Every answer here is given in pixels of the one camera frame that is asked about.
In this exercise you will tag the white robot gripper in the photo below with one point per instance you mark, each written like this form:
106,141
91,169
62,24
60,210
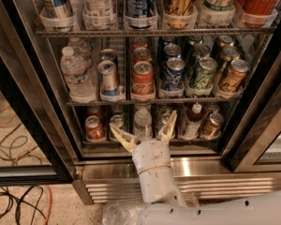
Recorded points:
150,155

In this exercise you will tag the red coke can front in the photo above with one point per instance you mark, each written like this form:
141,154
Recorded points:
142,78

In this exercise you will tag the red coke can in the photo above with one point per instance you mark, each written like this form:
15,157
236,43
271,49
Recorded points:
138,42
142,78
142,54

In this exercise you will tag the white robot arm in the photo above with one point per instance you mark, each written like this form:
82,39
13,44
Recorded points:
165,202

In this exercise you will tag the bottom silver soda can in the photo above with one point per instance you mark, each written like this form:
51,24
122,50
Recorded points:
162,120

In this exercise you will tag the bottom green soda can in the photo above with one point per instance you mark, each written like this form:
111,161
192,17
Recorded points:
120,122

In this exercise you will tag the green soda can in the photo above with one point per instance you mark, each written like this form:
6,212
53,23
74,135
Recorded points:
120,122
198,51
203,73
191,41

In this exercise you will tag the bottom red soda can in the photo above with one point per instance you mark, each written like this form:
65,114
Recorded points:
94,128

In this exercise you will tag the front blue pepsi can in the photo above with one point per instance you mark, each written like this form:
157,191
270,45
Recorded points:
173,74

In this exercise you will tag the blue pepsi can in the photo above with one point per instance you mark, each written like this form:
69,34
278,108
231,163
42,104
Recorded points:
170,51
173,74
164,41

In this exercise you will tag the bottom brown soda can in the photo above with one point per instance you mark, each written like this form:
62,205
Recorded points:
212,125

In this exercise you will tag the brown soda can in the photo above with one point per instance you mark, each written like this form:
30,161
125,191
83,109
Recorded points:
221,41
234,75
226,55
212,125

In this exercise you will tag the front red bull can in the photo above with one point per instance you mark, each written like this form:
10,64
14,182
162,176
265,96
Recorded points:
108,76

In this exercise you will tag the red bull can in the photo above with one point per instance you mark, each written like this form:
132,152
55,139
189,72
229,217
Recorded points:
108,54
108,76

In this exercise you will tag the rear red bull can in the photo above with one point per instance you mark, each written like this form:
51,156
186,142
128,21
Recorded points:
108,54

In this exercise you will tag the front green soda can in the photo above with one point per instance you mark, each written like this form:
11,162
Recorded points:
203,73

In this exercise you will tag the front brown soda can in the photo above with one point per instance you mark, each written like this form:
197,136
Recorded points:
234,75

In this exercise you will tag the left glass fridge door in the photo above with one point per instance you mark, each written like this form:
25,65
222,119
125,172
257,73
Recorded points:
28,89

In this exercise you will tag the glass fridge door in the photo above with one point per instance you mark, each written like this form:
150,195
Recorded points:
257,140
28,89

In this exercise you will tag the right glass fridge door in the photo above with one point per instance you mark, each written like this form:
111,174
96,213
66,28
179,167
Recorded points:
257,140

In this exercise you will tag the top red coke bottle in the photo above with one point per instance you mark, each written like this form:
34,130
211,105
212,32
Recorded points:
257,13

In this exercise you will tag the bottom clear water bottle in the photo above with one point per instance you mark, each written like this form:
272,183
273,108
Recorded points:
143,125

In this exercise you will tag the clear water bottle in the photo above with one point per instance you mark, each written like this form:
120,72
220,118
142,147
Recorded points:
82,48
143,125
76,74

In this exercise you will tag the bottom tea bottle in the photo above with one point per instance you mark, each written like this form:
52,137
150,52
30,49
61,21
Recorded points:
190,122

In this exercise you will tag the clear plastic bin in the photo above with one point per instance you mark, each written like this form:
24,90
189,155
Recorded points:
137,212

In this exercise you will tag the front clear water bottle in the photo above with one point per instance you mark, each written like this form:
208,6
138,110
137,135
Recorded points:
76,74

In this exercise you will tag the rear clear water bottle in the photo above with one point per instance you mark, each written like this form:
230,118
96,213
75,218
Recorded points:
82,48

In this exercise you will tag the top white label bottle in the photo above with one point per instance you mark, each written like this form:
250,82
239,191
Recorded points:
102,12

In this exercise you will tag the top golden bottle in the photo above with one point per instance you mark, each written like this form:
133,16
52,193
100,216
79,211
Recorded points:
178,12

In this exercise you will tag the top blue white bottle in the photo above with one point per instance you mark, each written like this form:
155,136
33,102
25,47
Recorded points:
58,11

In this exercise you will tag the middle wire fridge shelf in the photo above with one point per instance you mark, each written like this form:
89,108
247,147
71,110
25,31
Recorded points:
177,100

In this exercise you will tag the wire fridge shelf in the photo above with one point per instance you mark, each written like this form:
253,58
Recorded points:
154,33
177,100

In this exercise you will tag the upper wire fridge shelf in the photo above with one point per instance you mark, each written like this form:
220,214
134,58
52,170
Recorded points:
154,33

